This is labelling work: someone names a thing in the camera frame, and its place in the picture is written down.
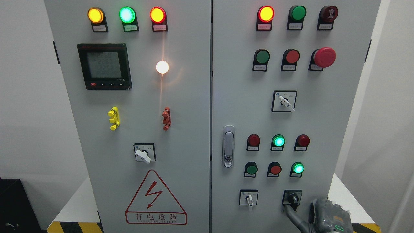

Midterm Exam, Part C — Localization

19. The black knob selector switch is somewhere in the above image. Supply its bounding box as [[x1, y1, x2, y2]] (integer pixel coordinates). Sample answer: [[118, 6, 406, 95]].
[[282, 189, 302, 211]]

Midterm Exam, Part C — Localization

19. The grey electrical control cabinet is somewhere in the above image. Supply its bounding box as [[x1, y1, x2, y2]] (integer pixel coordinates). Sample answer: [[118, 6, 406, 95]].
[[45, 0, 381, 233]]

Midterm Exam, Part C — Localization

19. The red terminal connector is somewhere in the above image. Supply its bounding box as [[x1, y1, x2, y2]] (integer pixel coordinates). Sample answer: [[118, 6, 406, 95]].
[[162, 107, 171, 131]]

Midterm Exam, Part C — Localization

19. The dark red indicator light left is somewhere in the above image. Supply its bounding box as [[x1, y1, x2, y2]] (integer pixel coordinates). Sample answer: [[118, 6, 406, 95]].
[[246, 134, 260, 151]]

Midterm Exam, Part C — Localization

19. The dark red indicator light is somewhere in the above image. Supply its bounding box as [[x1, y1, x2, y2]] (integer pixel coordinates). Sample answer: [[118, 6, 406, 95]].
[[294, 134, 310, 152], [246, 134, 260, 151]]

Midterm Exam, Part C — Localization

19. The white lit indicator lamp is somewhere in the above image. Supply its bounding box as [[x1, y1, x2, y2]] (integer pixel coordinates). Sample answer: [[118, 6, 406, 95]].
[[156, 61, 169, 75]]

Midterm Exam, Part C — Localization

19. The green push button lower row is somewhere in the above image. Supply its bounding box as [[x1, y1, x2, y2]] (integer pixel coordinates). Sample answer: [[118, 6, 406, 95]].
[[244, 161, 258, 178]]

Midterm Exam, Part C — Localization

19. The green lit indicator light middle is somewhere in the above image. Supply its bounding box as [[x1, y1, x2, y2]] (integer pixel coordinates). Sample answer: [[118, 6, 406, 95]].
[[270, 134, 285, 151]]

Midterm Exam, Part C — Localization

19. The green push button second row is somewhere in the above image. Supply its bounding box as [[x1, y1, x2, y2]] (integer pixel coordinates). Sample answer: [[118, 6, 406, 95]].
[[252, 49, 270, 72]]

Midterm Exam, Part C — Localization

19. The red push button lower row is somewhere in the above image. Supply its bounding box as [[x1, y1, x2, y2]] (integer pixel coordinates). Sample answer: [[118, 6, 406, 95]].
[[267, 162, 281, 177]]

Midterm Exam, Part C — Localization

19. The yellow terminal connector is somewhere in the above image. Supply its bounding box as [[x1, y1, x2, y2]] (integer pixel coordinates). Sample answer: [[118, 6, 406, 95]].
[[107, 106, 120, 131]]

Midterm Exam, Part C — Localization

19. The dark red indicator light right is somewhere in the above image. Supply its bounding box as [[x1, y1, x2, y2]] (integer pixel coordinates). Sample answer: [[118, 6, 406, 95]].
[[294, 134, 310, 152]]

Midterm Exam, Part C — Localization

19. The red electrical hazard warning sticker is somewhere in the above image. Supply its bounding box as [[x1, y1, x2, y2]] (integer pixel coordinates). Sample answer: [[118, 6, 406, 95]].
[[125, 169, 187, 225]]

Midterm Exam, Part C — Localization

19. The red push button second row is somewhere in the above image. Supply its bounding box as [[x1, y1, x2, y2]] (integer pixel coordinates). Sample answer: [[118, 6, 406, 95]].
[[281, 49, 300, 71]]

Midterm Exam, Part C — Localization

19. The green lit push button lower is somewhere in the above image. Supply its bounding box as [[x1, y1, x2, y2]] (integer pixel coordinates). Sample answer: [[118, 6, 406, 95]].
[[289, 162, 305, 178]]

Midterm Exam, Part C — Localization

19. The red indicator light top left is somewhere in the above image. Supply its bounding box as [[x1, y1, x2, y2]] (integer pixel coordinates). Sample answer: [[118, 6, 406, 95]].
[[149, 6, 168, 32]]

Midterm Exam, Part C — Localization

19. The black digital power meter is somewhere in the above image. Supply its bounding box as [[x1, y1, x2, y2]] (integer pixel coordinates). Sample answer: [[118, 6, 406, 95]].
[[77, 43, 133, 90]]

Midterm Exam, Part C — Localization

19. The red indicator light right door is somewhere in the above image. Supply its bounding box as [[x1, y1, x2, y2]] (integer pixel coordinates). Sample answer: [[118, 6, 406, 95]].
[[256, 5, 275, 31]]

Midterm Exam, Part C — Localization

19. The green indicator light top left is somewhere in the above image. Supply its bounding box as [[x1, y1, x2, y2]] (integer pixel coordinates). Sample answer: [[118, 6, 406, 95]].
[[119, 6, 139, 32]]

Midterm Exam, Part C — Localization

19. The green push button top right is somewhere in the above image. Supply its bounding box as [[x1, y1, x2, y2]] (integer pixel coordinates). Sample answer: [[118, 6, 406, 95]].
[[287, 5, 307, 30]]

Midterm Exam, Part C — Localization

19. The red emergency stop mushroom button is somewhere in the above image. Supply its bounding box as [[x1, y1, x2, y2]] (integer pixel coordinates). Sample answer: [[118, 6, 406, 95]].
[[309, 46, 337, 72]]

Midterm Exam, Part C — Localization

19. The yellow indicator light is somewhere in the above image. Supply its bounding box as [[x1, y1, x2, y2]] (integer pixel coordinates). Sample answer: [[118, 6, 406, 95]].
[[87, 7, 108, 32]]

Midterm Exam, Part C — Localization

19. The dark red buzzer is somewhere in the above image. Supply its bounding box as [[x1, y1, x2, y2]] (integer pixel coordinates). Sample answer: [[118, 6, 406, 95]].
[[317, 6, 339, 31]]

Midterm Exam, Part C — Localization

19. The white platform with hazard stripes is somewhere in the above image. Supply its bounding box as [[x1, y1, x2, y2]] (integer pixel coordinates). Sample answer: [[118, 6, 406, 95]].
[[47, 174, 381, 233]]

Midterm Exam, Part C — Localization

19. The black box lower left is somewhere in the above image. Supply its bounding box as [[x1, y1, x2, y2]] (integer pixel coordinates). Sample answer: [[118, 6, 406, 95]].
[[0, 179, 42, 233]]

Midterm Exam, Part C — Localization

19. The silver cabinet door handle lock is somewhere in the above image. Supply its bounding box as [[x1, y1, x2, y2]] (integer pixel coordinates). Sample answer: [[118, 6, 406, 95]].
[[222, 125, 235, 168]]

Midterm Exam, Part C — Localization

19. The white-handled selector switch left door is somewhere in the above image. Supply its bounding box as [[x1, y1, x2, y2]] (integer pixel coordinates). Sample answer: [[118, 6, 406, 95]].
[[133, 143, 156, 164]]

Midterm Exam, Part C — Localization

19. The white-handled selector switch upper right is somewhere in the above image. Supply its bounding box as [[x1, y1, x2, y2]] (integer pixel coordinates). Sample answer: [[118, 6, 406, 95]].
[[271, 90, 298, 112]]

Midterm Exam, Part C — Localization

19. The white-handled selector switch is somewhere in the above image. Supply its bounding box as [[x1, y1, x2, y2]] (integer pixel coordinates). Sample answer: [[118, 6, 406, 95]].
[[239, 189, 258, 211], [271, 90, 298, 112]]

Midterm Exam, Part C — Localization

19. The white-handled selector switch bottom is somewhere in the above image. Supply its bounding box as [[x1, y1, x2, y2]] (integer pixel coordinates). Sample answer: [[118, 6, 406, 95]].
[[239, 189, 258, 211]]

